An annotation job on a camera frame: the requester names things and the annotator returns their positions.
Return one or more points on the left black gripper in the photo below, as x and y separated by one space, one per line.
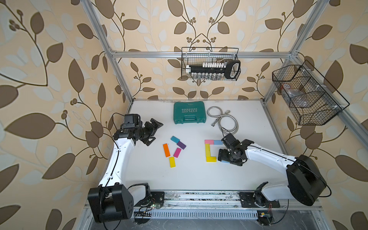
150 129

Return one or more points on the centre black wire basket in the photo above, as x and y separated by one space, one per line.
199 55

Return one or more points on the orange long block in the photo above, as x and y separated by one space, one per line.
166 150

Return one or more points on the purple block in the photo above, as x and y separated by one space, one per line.
181 145

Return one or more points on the teal block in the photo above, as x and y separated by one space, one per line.
174 139

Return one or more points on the right black wire basket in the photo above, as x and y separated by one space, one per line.
325 101

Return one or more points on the short yellow block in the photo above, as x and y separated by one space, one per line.
211 159

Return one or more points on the pink block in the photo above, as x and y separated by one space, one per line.
209 142

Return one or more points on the magenta block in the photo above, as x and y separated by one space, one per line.
177 152

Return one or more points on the long yellow-green block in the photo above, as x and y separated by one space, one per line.
207 150

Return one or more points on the black white socket set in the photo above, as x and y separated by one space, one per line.
228 70

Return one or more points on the black wire basket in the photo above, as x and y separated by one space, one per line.
199 55
325 101

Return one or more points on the clear plastic bag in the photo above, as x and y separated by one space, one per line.
294 97

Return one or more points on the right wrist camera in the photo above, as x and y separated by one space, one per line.
230 142

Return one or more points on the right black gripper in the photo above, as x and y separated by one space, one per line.
223 156

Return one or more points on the yellow block lower left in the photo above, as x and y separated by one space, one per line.
172 162

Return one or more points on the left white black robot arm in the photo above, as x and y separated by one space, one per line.
111 200

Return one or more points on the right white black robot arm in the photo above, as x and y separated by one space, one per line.
303 183

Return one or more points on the green plastic tool case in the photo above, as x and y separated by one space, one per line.
189 112

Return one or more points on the aluminium front rail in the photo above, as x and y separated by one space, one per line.
190 199

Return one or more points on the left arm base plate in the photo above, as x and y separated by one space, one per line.
154 200

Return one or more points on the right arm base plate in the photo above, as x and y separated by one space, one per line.
256 200

